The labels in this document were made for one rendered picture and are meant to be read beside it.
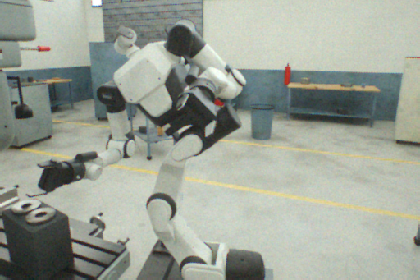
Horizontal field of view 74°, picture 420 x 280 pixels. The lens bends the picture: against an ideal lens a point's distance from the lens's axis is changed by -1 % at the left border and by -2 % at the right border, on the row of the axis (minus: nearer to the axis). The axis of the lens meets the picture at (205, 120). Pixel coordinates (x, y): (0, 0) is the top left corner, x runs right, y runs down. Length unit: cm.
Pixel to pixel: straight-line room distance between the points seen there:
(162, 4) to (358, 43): 559
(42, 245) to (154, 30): 868
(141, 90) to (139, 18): 864
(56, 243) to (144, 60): 70
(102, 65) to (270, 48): 441
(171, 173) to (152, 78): 43
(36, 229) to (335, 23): 780
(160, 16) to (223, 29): 207
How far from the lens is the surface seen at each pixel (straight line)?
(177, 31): 111
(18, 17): 131
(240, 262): 147
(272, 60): 824
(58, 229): 111
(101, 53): 735
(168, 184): 131
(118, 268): 119
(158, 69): 111
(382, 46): 828
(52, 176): 110
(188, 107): 77
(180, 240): 145
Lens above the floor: 169
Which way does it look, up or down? 14 degrees down
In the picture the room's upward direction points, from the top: straight up
